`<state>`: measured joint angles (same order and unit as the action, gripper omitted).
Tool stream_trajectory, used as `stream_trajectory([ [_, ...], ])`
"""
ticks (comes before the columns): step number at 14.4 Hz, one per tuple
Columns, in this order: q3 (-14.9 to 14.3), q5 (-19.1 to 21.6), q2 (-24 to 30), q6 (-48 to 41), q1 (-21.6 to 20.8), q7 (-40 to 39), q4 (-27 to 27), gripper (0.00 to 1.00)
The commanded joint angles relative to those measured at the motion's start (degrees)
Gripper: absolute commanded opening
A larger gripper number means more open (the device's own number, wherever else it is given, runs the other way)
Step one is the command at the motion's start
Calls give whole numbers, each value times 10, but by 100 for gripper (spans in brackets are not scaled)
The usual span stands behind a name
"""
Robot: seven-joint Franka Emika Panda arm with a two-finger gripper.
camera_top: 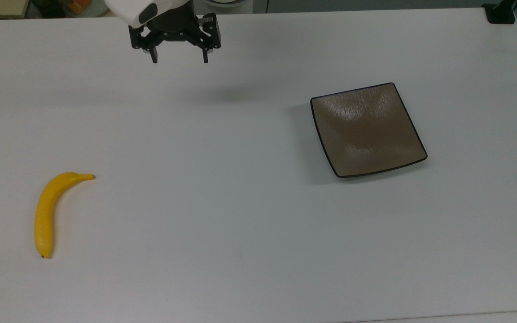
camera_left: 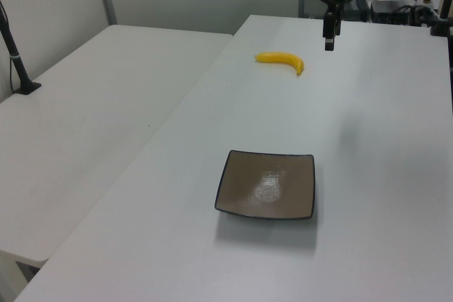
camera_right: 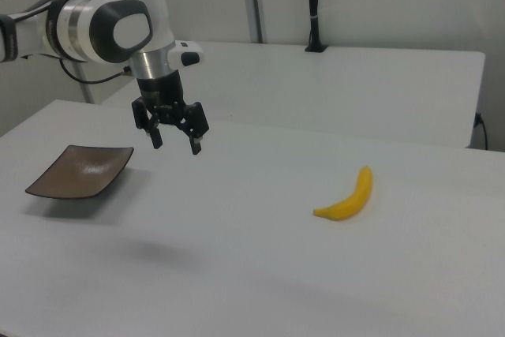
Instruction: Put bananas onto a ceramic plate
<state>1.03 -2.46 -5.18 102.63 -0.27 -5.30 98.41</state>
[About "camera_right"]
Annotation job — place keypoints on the brown square ceramic plate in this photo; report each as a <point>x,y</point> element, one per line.
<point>81,173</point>

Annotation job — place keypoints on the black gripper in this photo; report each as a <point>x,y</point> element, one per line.
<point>159,88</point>

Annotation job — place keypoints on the black pole stand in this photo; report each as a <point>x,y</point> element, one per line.
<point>314,5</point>

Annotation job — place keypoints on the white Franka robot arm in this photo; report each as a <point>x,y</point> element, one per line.
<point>126,5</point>

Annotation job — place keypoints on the yellow banana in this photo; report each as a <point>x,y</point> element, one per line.
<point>349,204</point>

